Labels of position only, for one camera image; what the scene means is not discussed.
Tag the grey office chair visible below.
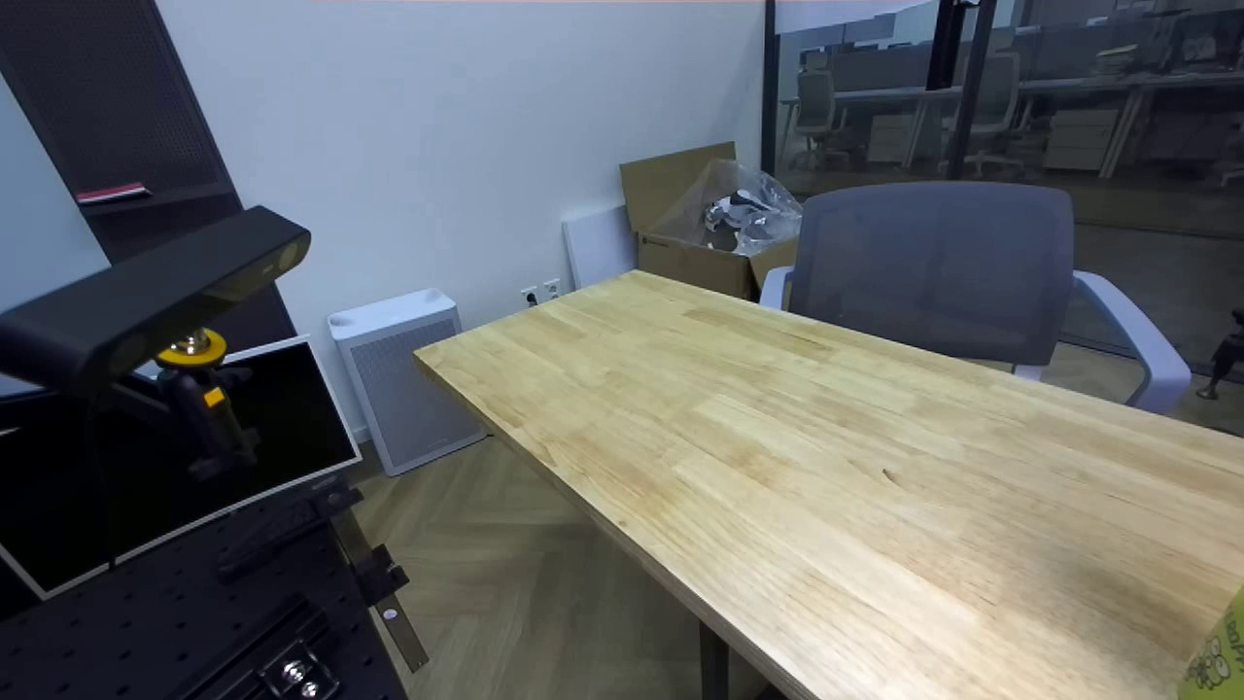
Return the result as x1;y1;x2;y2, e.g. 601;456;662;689
757;178;1194;412

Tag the black monitor screen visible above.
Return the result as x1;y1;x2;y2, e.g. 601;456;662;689
0;339;362;597

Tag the cardboard box with plastic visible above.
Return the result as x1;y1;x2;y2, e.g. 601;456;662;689
618;143;800;298

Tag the white air purifier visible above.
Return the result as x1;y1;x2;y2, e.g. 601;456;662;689
327;287;481;474

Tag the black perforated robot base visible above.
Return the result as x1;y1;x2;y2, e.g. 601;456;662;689
0;484;427;700

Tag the white flat panel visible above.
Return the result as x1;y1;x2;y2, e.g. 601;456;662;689
558;207;633;287

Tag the yellow black clamp mount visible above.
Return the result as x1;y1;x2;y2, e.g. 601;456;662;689
156;325;256;474

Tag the black stereo camera bar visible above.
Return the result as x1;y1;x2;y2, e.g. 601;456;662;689
0;207;312;391

